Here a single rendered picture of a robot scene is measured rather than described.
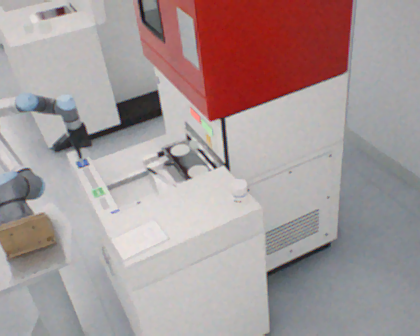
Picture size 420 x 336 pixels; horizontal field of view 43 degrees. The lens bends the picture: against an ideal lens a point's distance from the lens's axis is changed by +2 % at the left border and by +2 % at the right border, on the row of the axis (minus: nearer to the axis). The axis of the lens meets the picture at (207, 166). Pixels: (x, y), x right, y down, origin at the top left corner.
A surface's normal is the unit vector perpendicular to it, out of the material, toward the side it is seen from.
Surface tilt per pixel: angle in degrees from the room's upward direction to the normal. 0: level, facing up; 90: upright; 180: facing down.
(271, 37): 90
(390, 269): 0
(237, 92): 90
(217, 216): 0
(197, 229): 0
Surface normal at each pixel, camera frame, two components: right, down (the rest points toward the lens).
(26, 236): 0.36, 0.54
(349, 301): -0.11, -0.78
